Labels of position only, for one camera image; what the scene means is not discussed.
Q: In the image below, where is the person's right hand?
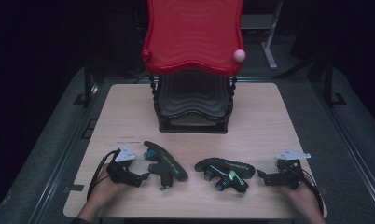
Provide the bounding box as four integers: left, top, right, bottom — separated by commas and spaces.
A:
277, 174, 318, 217

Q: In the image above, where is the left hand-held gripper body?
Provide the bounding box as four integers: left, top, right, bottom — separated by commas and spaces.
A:
106, 144, 144, 188

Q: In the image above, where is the red and black shoe rack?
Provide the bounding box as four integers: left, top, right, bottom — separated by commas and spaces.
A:
141, 0, 247, 134

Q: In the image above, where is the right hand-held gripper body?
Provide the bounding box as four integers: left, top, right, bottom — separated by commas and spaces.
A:
265, 148, 312, 190

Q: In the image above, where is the person's left hand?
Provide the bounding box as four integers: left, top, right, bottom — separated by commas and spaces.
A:
86, 163, 133, 210

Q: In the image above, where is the black sandal with green strap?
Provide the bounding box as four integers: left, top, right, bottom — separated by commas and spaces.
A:
143, 140, 189, 191
194, 157, 257, 198

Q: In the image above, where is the white metal stand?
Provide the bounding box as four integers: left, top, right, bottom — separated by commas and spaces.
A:
241, 0, 284, 71

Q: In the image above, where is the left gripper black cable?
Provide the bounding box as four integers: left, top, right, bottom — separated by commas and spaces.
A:
86, 149, 120, 201

